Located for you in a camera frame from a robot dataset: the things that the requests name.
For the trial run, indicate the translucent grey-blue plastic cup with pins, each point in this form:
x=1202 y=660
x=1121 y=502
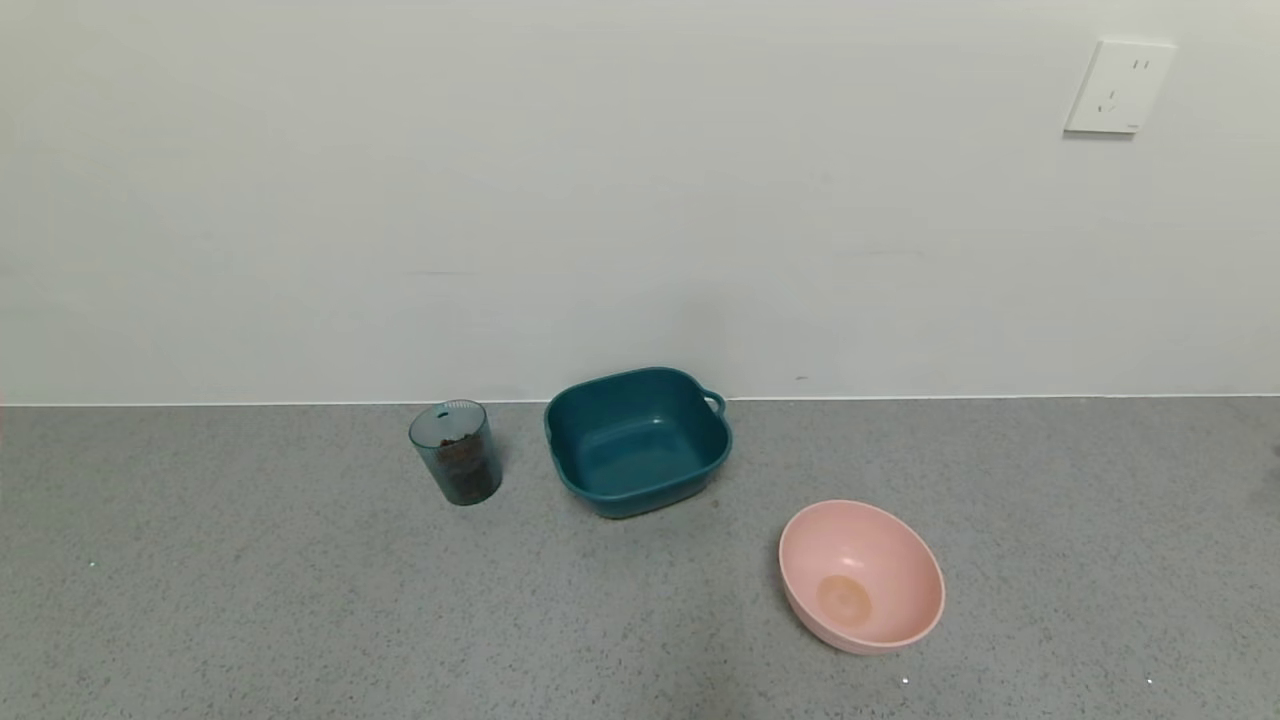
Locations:
x=452 y=422

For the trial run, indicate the brown solid pellets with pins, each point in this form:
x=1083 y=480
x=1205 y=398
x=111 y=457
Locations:
x=466 y=476

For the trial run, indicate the teal square plastic bowl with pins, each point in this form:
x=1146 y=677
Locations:
x=640 y=450

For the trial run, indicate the pink round plastic bowl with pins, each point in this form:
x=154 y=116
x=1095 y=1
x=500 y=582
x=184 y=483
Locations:
x=870 y=570

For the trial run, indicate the white wall power socket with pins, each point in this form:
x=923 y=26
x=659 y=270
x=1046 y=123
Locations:
x=1118 y=86

